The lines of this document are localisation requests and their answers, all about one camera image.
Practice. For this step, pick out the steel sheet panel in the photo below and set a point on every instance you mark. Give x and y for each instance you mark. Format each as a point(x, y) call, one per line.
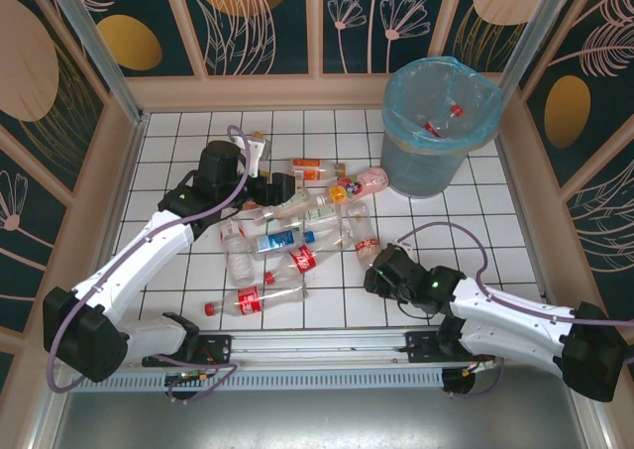
point(317, 419)

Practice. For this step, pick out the orange label plastic bottle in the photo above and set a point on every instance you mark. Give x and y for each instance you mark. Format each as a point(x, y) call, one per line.
point(309, 169)

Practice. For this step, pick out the red white label water bottle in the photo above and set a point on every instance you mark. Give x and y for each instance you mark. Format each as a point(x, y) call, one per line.
point(235, 251)

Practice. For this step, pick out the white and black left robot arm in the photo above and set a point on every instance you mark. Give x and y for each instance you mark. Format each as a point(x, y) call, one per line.
point(124, 270)

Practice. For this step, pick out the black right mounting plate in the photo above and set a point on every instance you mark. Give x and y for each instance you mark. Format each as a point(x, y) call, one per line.
point(418, 347)

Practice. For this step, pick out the clear green label bottle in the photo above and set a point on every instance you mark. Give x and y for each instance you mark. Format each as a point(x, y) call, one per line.
point(322, 214)

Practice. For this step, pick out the black mounting plate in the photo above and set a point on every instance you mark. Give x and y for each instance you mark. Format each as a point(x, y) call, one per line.
point(418, 347)
point(220, 342)

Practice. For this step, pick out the red cap clear bottle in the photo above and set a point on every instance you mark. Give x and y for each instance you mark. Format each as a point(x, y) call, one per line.
point(438, 124)

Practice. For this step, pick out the peach tinted green label bottle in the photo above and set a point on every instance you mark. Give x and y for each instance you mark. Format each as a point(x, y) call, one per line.
point(297, 203)

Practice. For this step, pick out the aluminium frame post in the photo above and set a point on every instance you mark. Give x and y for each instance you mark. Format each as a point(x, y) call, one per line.
point(99, 52)
point(535, 28)

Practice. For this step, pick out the red label cola bottle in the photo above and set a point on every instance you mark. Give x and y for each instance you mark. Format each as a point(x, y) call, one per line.
point(299, 260)
point(247, 300)

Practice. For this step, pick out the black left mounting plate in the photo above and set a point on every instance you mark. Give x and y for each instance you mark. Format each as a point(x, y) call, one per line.
point(220, 342)

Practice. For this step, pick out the pink plastic bottle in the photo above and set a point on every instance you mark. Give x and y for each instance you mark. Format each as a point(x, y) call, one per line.
point(366, 181)

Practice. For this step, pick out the blue label plastic bottle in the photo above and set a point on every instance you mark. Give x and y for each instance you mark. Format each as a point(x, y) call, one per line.
point(280, 241)

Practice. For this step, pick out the crushed clear plastic bottle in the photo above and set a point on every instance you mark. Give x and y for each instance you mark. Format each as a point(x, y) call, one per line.
point(332, 241)

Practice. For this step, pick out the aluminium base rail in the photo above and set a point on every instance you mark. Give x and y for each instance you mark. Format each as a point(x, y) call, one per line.
point(317, 342)

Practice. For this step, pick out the capless clear red label bottle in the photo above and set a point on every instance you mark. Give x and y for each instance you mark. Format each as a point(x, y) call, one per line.
point(366, 246)

